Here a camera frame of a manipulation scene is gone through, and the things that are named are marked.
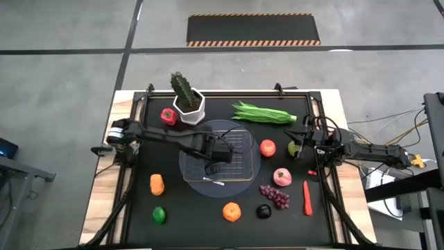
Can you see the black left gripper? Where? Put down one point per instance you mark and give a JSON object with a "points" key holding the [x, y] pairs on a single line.
{"points": [[218, 151]]}

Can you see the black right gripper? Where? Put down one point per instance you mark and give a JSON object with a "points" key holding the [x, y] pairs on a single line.
{"points": [[315, 140]]}

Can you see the green pear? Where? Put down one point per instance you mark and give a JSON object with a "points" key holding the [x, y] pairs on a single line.
{"points": [[293, 150]]}

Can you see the red apple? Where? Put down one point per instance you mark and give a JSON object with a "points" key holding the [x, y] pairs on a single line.
{"points": [[267, 148]]}

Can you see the pink peach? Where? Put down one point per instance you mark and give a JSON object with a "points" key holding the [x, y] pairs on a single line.
{"points": [[282, 177]]}

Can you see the round orange mandarin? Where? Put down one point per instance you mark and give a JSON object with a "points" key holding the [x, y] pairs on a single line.
{"points": [[231, 212]]}

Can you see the purple grape bunch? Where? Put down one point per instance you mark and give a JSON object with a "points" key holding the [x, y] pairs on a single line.
{"points": [[275, 198]]}

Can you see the red chili pepper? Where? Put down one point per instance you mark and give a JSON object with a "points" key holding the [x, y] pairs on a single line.
{"points": [[307, 201]]}

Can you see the dark purple plum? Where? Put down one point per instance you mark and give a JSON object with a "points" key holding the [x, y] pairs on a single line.
{"points": [[263, 211]]}

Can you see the red bell pepper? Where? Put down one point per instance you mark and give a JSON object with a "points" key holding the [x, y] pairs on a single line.
{"points": [[169, 117]]}

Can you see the green lime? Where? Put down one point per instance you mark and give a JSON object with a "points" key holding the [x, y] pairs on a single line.
{"points": [[159, 215]]}

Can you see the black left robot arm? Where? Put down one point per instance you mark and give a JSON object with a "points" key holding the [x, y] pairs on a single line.
{"points": [[156, 134]]}

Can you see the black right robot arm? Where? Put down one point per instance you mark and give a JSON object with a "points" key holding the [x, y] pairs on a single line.
{"points": [[374, 151]]}

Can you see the white basket tag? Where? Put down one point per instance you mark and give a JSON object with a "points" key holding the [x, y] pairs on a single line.
{"points": [[213, 181]]}

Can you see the small red clip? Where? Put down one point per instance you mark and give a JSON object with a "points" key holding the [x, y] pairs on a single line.
{"points": [[312, 172]]}

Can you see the white hexagonal plant pot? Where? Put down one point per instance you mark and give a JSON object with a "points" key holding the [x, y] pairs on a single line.
{"points": [[194, 116]]}

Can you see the green cactus plant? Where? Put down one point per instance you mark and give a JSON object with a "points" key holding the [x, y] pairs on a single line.
{"points": [[182, 88]]}

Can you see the white power box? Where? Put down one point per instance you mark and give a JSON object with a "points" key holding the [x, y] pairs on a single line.
{"points": [[376, 180]]}

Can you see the black side table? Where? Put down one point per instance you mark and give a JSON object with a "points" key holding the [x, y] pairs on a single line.
{"points": [[399, 187]]}

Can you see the black hazard-striped floor mat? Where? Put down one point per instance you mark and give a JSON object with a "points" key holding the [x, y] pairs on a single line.
{"points": [[253, 29]]}

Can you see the black equipment case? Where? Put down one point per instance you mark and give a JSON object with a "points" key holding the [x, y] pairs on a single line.
{"points": [[435, 128]]}

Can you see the grey metal stand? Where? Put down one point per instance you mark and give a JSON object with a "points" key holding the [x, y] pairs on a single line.
{"points": [[21, 170]]}

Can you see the black device with blue light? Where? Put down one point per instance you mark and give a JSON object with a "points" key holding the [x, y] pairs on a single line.
{"points": [[7, 147]]}

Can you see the black frame clamp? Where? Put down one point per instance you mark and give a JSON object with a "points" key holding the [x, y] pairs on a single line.
{"points": [[150, 88], [278, 88]]}

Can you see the black aluminium table frame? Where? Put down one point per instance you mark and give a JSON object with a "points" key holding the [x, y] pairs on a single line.
{"points": [[225, 93]]}

